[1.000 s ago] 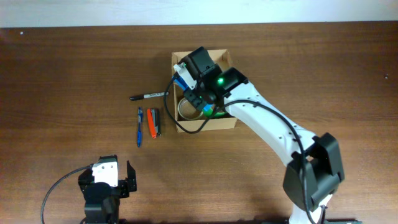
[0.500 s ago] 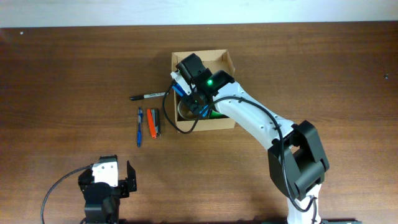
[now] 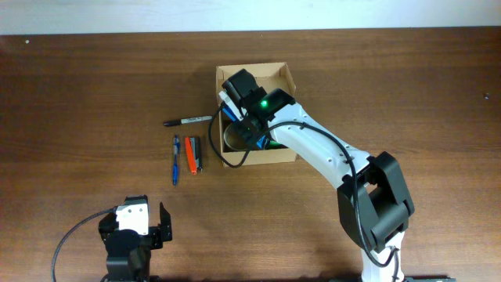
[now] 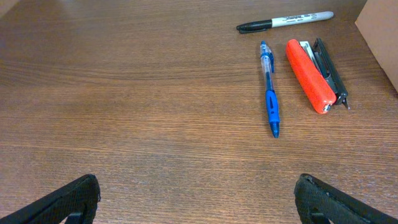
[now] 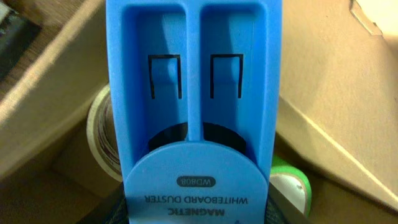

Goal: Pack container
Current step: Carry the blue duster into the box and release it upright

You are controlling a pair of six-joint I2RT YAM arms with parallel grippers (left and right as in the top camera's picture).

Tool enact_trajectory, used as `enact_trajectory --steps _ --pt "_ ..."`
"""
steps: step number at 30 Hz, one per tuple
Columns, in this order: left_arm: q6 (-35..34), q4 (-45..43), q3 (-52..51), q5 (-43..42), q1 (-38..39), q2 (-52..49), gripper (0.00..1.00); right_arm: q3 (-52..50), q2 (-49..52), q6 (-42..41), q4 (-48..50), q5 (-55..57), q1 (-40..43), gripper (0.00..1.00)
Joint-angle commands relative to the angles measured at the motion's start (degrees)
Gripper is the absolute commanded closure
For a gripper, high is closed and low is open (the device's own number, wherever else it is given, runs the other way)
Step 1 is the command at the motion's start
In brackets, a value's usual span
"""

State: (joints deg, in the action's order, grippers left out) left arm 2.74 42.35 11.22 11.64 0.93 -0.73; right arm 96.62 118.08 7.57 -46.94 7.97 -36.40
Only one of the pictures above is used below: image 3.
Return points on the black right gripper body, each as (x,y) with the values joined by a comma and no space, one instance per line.
(255,138)

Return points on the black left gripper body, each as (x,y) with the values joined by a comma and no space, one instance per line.
(155,236)

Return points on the brown cardboard box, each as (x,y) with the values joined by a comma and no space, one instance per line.
(270,76)

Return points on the white masking tape roll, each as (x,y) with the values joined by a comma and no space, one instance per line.
(235,136)

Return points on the blue plastic staple case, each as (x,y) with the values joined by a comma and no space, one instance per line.
(254,127)

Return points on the green tape roll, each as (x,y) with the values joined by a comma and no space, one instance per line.
(273,145)

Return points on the black permanent marker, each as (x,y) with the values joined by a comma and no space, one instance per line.
(187,120)

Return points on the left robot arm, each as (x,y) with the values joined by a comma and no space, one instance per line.
(129,239)

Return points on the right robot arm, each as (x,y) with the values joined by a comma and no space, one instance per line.
(373,199)

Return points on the blue ballpoint pen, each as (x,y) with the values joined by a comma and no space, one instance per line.
(175,173)

